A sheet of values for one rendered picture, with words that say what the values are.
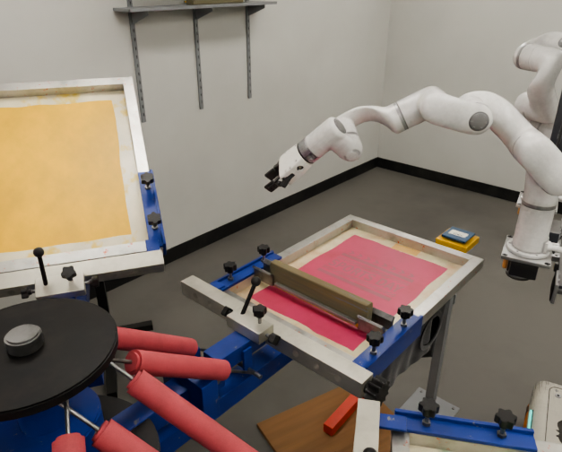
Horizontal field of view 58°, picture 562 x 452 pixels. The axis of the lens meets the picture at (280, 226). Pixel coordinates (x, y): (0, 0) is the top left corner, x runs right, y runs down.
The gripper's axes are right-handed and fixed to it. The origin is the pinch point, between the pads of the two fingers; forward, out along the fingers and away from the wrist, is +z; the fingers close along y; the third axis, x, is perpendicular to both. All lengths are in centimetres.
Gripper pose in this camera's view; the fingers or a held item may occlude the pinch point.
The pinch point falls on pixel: (272, 180)
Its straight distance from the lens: 160.2
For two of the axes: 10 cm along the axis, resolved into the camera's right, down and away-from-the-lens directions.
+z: -6.8, 4.9, 5.4
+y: 0.0, -7.4, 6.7
